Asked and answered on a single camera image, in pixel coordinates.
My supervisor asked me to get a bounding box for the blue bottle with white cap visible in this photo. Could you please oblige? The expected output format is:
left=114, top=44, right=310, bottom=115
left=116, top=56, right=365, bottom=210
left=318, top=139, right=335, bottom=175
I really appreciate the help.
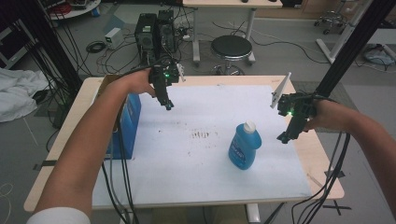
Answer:
left=227, top=119, right=262, bottom=171

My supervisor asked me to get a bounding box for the black tape strip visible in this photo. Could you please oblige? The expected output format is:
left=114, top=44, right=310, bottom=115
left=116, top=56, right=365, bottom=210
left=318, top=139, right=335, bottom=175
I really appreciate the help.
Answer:
left=32, top=160, right=59, bottom=172

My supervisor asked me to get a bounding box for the right hand-held gripper cable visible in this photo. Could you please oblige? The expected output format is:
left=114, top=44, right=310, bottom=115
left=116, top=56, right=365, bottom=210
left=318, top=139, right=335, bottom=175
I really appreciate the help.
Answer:
left=290, top=132, right=352, bottom=224

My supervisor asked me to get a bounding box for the coiled black cable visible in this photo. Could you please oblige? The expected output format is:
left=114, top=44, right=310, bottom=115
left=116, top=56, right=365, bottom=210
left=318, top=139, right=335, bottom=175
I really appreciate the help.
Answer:
left=85, top=40, right=107, bottom=54

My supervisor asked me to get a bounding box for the small white device box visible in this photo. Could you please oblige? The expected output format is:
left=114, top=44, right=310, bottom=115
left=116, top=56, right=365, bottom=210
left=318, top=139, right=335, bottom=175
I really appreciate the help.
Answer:
left=104, top=26, right=125, bottom=50

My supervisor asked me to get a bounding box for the hand-held gripper cable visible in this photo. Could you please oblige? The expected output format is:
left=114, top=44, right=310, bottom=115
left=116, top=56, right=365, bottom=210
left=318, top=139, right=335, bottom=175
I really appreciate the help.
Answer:
left=101, top=92, right=141, bottom=224
left=290, top=132, right=352, bottom=224

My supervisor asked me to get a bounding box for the left hand-held gripper cable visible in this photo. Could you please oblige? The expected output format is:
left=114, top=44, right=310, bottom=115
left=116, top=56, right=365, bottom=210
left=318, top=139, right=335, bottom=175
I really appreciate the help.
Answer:
left=101, top=92, right=141, bottom=224

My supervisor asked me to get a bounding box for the white table mat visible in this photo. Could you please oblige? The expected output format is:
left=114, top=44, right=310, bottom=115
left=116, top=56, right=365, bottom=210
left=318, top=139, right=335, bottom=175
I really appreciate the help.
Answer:
left=92, top=84, right=313, bottom=209

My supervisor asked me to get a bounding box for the person's right hand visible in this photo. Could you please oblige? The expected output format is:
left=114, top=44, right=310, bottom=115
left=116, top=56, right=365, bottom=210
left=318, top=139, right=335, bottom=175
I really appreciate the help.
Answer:
left=303, top=98, right=345, bottom=133

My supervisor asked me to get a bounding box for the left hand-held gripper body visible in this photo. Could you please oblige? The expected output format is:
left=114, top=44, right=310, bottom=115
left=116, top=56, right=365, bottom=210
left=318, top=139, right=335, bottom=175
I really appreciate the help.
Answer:
left=148, top=63, right=188, bottom=101

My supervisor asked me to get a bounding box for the office chair wheel base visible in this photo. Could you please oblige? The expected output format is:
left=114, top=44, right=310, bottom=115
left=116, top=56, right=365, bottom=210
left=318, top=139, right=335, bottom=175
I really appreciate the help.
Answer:
left=313, top=9, right=348, bottom=35

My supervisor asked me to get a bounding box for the black round stool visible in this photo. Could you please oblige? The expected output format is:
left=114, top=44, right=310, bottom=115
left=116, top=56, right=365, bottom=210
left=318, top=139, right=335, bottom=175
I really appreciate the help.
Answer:
left=210, top=34, right=254, bottom=76

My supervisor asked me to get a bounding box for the black computer tower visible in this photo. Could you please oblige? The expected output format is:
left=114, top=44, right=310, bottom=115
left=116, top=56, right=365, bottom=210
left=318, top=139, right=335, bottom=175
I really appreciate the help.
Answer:
left=156, top=9, right=179, bottom=54
left=134, top=12, right=159, bottom=65

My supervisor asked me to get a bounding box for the round white table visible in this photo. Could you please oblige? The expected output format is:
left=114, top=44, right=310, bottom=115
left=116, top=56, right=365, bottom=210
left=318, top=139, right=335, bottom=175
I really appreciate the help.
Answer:
left=46, top=0, right=103, bottom=21

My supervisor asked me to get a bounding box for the black metal frame post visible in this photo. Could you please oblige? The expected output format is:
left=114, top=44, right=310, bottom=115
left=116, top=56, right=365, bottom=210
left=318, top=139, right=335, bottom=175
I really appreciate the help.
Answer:
left=315, top=0, right=396, bottom=98
left=27, top=0, right=84, bottom=96

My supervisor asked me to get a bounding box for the wooden desk with white legs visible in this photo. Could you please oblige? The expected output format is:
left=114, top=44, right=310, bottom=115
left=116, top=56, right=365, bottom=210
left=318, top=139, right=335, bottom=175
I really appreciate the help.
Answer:
left=182, top=0, right=284, bottom=67

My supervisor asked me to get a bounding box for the white table leg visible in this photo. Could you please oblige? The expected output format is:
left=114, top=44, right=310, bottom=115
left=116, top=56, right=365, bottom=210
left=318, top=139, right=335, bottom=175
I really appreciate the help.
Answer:
left=245, top=203, right=262, bottom=224

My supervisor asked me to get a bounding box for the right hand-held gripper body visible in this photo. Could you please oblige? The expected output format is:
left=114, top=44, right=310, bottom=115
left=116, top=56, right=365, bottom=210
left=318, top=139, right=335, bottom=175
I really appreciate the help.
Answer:
left=270, top=72, right=318, bottom=135

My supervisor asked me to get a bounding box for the black tape cross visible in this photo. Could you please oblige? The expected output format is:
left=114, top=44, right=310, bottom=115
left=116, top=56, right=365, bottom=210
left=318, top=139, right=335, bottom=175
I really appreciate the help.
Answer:
left=321, top=200, right=353, bottom=217

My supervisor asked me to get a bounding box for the white crumpled cloth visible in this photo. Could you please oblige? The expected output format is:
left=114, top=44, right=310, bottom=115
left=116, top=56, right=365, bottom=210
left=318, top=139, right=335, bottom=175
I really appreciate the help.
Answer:
left=0, top=67, right=50, bottom=123

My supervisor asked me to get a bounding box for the person's left hand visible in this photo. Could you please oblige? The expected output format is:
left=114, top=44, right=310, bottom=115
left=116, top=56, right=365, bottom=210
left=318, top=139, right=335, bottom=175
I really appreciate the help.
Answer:
left=121, top=68, right=157, bottom=98

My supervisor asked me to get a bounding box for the blue cardboard box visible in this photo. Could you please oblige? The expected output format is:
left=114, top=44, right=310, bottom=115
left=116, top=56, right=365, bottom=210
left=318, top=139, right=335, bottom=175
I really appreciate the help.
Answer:
left=96, top=74, right=142, bottom=161

